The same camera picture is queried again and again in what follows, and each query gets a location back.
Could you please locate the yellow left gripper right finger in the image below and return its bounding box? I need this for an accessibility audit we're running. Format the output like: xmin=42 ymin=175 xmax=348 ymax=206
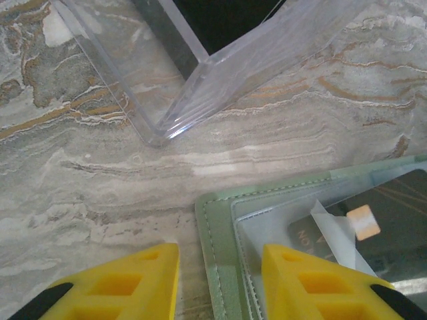
xmin=261 ymin=243 xmax=427 ymax=320

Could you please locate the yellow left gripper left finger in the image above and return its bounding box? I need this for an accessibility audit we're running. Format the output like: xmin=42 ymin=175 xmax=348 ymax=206
xmin=8 ymin=242 xmax=181 ymax=320

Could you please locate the green card holder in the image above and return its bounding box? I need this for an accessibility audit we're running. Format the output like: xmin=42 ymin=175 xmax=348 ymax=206
xmin=195 ymin=155 xmax=427 ymax=320

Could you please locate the clear acrylic box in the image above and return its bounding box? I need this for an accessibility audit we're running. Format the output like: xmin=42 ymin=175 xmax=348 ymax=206
xmin=51 ymin=0 xmax=368 ymax=149

